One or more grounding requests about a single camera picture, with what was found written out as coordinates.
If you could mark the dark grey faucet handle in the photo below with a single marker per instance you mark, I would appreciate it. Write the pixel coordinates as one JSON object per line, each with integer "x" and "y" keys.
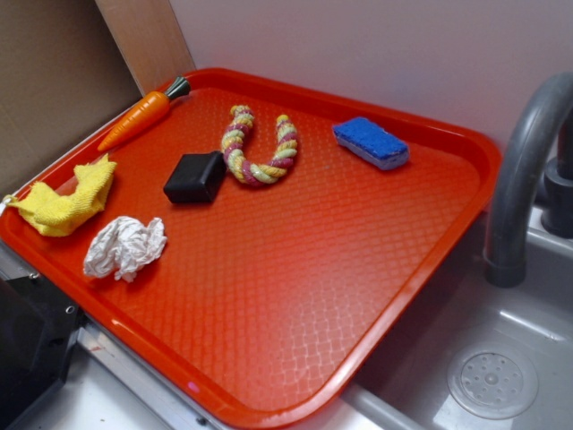
{"x": 557, "y": 216}

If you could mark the red plastic tray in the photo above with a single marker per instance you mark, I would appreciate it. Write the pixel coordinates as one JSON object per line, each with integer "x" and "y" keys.
{"x": 266, "y": 301}

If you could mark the grey toy sink basin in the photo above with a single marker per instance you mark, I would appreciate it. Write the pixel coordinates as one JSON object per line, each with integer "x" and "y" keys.
{"x": 468, "y": 355}

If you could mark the orange toy carrot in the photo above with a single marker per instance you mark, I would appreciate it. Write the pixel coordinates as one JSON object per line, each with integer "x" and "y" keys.
{"x": 145, "y": 113}

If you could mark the grey toy faucet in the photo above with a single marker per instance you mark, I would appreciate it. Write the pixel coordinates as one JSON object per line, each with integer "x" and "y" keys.
{"x": 532, "y": 145}

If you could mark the brown cardboard panel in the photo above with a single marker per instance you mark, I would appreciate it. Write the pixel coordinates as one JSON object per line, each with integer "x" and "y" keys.
{"x": 68, "y": 67}

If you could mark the crumpled white cloth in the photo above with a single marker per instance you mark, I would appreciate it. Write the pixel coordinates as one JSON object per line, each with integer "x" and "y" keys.
{"x": 124, "y": 247}

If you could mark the black rectangular block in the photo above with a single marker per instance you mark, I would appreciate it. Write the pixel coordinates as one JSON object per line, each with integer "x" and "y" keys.
{"x": 196, "y": 178}

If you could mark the yellow cloth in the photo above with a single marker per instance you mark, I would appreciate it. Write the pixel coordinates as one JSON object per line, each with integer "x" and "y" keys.
{"x": 56, "y": 215}

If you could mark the blue white sponge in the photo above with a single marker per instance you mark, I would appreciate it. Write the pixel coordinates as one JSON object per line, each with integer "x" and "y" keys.
{"x": 372, "y": 143}

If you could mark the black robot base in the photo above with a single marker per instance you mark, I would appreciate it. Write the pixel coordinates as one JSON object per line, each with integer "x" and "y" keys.
{"x": 39, "y": 328}

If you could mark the pink yellow rope toy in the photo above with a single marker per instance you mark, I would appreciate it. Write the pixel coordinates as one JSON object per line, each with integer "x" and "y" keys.
{"x": 250, "y": 173}

